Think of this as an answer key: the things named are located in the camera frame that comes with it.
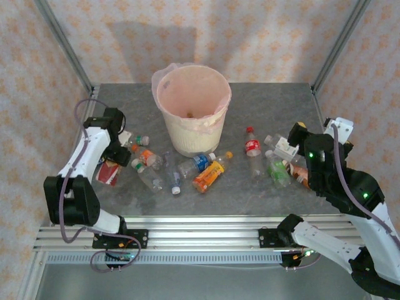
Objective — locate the aluminium frame post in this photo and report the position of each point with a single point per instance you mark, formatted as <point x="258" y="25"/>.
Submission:
<point x="65" y="43"/>
<point x="341" y="43"/>

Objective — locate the clear unlabelled plastic bottle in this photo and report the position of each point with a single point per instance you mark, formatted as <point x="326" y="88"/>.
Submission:
<point x="150" y="178"/>

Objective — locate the aluminium frame leg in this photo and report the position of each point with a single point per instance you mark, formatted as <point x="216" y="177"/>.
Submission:
<point x="31" y="275"/>

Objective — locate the long orange label bottle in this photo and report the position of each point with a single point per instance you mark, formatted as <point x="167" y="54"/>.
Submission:
<point x="207" y="175"/>

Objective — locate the square white label bottle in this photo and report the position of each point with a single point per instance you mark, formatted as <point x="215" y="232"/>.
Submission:
<point x="286" y="148"/>

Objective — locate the orange cap clear bottle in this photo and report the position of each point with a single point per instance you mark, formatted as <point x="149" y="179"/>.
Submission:
<point x="147" y="156"/>

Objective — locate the small circuit board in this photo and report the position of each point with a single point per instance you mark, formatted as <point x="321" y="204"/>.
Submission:
<point x="307" y="252"/>
<point x="120" y="257"/>

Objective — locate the cream plastic bin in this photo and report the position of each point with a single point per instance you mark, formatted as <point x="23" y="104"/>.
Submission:
<point x="195" y="140"/>

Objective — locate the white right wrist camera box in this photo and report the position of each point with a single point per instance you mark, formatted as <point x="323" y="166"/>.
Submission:
<point x="342" y="129"/>

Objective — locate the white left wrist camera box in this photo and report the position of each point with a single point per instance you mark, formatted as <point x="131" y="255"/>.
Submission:
<point x="125" y="137"/>

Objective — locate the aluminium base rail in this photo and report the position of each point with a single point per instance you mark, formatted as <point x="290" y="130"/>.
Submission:
<point x="203" y="234"/>

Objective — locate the red label cola bottle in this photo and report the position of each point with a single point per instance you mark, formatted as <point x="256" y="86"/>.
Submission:
<point x="252" y="147"/>

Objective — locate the blue label water bottle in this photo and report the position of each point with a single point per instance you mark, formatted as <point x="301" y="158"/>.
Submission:
<point x="200" y="162"/>

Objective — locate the green label plastic bottle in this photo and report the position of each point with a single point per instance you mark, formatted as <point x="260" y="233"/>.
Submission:
<point x="276" y="172"/>

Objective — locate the slim clear purple label bottle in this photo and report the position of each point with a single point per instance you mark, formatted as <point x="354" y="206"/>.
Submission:
<point x="173" y="178"/>

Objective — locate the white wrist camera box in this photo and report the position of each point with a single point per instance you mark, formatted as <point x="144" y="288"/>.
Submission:
<point x="125" y="137"/>
<point x="342" y="129"/>

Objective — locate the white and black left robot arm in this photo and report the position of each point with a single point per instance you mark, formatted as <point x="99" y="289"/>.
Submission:
<point x="84" y="153"/>

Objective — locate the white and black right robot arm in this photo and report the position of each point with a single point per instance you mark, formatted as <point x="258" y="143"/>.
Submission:
<point x="318" y="240"/>

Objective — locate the pink plastic bin liner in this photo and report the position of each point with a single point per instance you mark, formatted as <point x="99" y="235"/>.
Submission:
<point x="157" y="76"/>

